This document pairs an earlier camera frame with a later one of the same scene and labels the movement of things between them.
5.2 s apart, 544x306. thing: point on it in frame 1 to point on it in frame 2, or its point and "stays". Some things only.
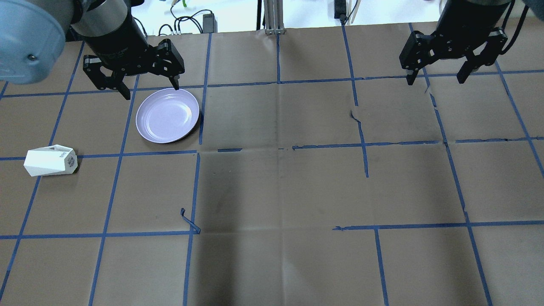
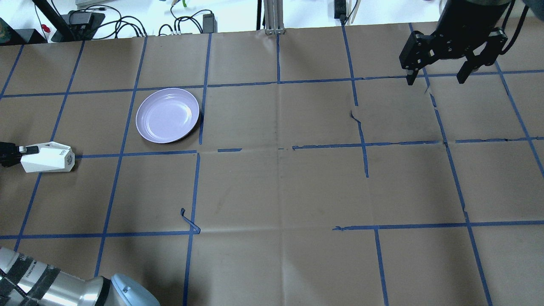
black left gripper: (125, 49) to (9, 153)
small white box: (54, 160) stays
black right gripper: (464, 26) stays
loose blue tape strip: (193, 225) stays
